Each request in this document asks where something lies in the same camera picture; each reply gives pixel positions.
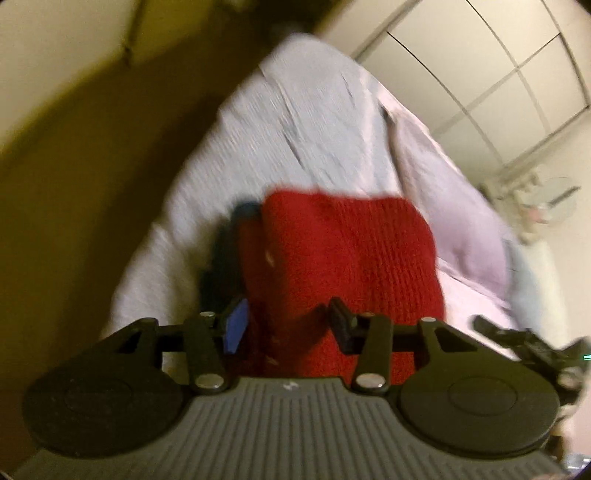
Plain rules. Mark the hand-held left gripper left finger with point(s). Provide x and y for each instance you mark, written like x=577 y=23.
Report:
x=236 y=323

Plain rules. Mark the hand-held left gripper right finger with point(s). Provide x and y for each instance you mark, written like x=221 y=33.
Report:
x=341 y=327

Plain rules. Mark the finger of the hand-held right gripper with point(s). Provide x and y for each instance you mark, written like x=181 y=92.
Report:
x=501 y=332

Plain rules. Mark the red knit sweater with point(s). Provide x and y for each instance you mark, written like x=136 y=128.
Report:
x=351 y=249

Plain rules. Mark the pink fluffy blanket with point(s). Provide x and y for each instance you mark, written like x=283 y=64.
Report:
x=466 y=295

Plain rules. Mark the black pants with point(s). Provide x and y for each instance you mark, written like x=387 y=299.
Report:
x=221 y=263

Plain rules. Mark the lilac fleece blanket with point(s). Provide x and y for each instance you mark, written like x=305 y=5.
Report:
x=452 y=207

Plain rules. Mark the grey striped duvet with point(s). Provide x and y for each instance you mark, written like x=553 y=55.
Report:
x=295 y=129

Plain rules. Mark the white wardrobe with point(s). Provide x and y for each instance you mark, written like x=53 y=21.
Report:
x=485 y=69

